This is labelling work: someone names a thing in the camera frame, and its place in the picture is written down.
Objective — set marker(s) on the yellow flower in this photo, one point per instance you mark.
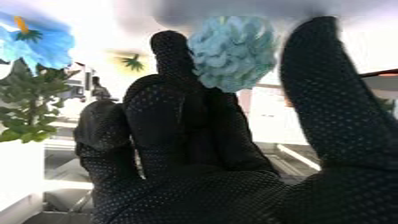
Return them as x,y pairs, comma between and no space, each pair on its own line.
134,62

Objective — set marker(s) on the white sheet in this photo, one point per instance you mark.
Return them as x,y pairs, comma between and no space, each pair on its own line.
118,20

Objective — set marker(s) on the blue flower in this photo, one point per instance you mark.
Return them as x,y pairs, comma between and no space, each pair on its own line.
42,46

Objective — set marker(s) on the green plant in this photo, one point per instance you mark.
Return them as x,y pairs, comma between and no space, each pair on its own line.
29,103

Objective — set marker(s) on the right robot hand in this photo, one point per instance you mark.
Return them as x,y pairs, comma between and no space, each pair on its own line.
207,166

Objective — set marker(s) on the pale teal flower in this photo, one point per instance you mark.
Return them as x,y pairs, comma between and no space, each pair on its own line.
234,53

